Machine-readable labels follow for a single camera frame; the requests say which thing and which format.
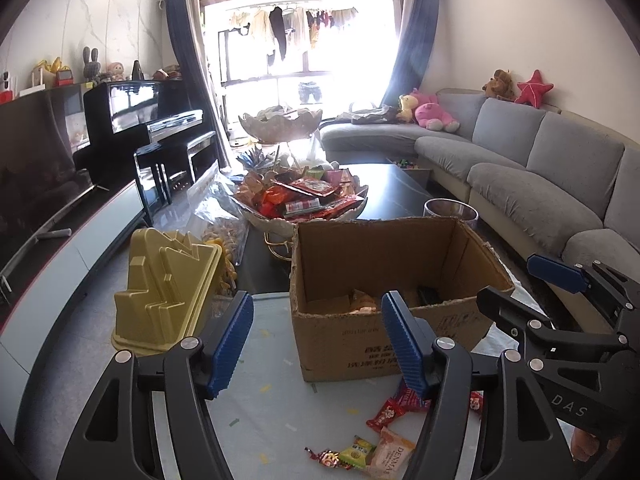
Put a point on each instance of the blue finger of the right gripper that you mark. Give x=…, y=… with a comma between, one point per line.
x=596, y=294
x=530, y=319

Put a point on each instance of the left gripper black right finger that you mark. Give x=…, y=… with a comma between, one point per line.
x=522, y=432

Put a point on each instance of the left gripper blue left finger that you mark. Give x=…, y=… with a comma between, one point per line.
x=115, y=435

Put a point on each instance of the red crinkled snack bag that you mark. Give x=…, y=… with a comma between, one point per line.
x=409, y=401

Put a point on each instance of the beige biscuit packet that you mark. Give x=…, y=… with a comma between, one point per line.
x=390, y=455

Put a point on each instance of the small red candy packet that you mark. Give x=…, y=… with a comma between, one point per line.
x=389, y=412

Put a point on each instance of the small yellow green candy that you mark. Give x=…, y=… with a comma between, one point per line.
x=358, y=454

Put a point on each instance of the orange tan snack bag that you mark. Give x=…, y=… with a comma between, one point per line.
x=361, y=303

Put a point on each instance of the small red foil candy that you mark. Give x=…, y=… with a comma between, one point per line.
x=329, y=459

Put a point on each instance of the person's right hand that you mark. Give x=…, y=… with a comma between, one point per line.
x=584, y=445

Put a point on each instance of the grey curved sofa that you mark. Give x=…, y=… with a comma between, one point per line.
x=547, y=181

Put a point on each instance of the clear tall nut jar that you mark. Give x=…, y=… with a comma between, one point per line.
x=451, y=209

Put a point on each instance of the gold lid snack container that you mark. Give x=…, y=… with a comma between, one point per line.
x=173, y=283

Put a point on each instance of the grey toy storage bin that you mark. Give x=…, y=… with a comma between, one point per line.
x=413, y=170

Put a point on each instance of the brown cardboard box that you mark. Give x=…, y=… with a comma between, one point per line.
x=349, y=278

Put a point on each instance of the red star pillow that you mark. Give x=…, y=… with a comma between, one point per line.
x=532, y=92

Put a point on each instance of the pink plush toy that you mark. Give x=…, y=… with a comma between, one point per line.
x=430, y=115

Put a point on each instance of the brown lion plush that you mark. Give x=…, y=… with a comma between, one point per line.
x=500, y=86

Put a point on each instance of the clear plastic snack bag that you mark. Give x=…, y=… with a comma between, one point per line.
x=214, y=215

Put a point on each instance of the yellow plush toy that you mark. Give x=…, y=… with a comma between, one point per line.
x=407, y=105

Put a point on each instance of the handbag on sofa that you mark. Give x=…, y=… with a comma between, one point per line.
x=383, y=115

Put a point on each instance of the black television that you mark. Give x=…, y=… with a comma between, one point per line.
x=44, y=174

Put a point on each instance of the right blue curtain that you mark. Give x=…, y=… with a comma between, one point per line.
x=417, y=36

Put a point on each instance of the blue curtain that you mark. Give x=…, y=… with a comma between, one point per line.
x=187, y=40
x=417, y=36

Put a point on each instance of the white tiered snack tray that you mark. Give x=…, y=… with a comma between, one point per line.
x=280, y=190

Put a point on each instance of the black upright piano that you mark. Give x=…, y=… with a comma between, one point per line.
x=147, y=132

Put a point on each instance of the grey rabbit figurine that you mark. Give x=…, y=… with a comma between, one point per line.
x=92, y=65

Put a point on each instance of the left blue curtain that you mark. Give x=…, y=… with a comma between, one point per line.
x=187, y=40

